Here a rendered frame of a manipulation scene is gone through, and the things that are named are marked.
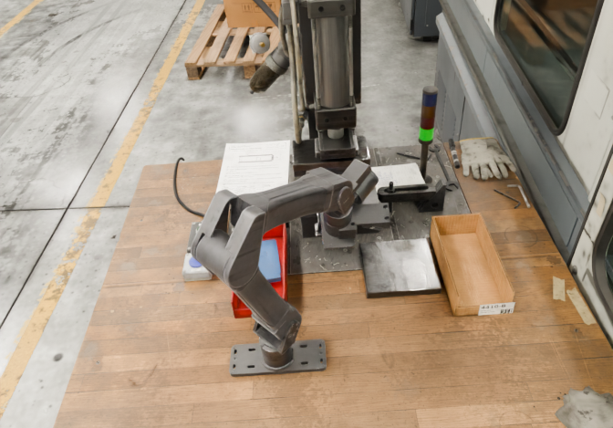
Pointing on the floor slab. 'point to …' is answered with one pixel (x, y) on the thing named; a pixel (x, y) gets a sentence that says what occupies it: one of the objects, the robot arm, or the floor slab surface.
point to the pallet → (206, 55)
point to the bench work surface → (430, 307)
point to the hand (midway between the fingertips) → (337, 238)
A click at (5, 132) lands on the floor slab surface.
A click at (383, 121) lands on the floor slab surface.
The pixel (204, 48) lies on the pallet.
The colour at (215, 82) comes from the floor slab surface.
